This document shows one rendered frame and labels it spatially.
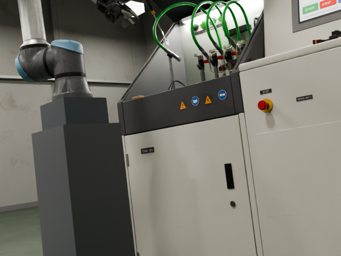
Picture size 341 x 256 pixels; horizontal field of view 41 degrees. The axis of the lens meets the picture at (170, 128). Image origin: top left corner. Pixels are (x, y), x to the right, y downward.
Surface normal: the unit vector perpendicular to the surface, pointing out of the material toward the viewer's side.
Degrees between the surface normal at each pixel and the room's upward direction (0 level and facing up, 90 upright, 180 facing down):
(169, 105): 90
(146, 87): 90
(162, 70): 90
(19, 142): 90
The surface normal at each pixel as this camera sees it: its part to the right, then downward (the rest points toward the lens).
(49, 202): -0.73, 0.04
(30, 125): 0.67, -0.14
